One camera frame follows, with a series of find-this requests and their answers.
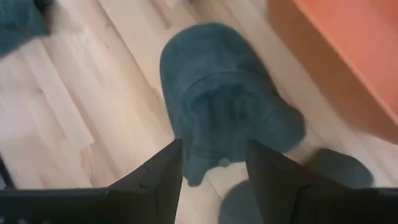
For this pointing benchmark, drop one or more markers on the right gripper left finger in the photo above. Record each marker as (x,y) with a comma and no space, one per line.
(155,193)

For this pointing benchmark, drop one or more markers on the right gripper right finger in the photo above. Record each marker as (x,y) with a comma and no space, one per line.
(280,193)

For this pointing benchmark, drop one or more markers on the dark green baseball cap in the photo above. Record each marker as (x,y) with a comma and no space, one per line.
(217,93)

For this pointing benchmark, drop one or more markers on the dark green knit beanie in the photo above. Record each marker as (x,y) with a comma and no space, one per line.
(18,21)

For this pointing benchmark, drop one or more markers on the orange plastic bin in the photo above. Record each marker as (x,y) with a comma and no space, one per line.
(348,56)

